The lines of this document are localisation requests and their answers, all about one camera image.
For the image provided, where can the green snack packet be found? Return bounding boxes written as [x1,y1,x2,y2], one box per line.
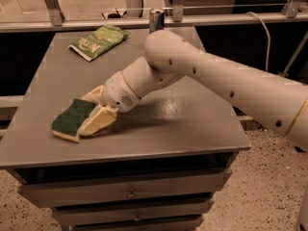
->
[68,26,130,62]

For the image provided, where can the green and yellow sponge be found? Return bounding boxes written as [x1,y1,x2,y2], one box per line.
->
[51,99,96,142]

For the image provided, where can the bottom grey drawer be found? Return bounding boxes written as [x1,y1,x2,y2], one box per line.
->
[73,215,203,231]

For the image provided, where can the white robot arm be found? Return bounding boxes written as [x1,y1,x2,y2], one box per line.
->
[78,30,308,150]

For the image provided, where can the silver blue drink can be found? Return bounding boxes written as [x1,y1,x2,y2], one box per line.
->
[149,8,165,33]

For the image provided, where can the grey drawer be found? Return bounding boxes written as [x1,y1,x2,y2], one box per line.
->
[73,215,203,231]
[52,197,215,225]
[18,168,232,208]

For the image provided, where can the middle grey drawer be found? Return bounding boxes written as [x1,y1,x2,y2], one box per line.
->
[52,197,215,225]

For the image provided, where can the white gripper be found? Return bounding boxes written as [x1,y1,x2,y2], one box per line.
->
[78,71,141,137]

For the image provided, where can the top grey drawer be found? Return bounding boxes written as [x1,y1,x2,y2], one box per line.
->
[18,168,232,208]

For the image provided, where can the white cable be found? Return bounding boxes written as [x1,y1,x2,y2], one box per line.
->
[245,12,271,74]

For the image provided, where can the metal railing frame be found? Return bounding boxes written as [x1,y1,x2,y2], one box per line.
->
[0,0,308,33]

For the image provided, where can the grey drawer cabinet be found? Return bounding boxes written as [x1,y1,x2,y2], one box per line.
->
[0,26,251,231]

